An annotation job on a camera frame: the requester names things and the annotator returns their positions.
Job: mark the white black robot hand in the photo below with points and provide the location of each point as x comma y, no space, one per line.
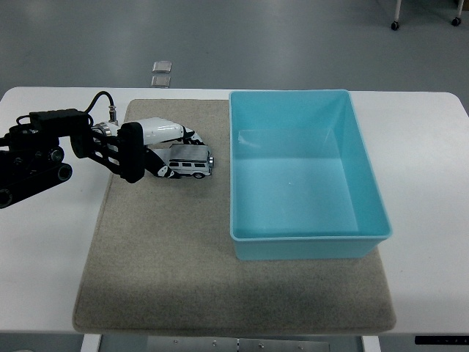
157,130

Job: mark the white toy car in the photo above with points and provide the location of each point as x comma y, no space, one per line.
194,157

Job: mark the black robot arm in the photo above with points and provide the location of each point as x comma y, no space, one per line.
40,146

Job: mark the blue plastic box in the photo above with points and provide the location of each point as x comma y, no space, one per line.
293,190

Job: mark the silver floor outlet plate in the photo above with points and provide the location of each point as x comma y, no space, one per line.
161,81
162,66

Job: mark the grey felt mat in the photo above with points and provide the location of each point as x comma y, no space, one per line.
165,238

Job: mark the white table leg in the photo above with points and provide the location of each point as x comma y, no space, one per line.
371,344
90,344

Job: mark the white cart leg with caster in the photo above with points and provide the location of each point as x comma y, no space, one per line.
458,16
396,14

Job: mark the black table control panel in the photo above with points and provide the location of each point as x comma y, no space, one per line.
441,340

